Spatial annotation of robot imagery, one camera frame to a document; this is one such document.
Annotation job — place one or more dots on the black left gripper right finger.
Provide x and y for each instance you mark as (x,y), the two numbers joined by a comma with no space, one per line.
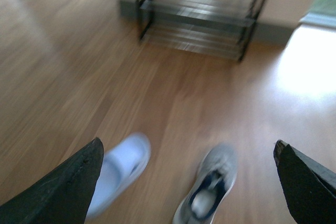
(308,186)

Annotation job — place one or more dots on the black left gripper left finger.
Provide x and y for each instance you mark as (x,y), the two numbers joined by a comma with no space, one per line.
(61,196)

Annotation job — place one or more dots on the black metal shoe rack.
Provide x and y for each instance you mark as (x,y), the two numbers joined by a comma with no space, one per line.
(222,28)

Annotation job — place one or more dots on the light blue slipper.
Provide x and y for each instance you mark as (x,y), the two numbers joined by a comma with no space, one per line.
(121,166)

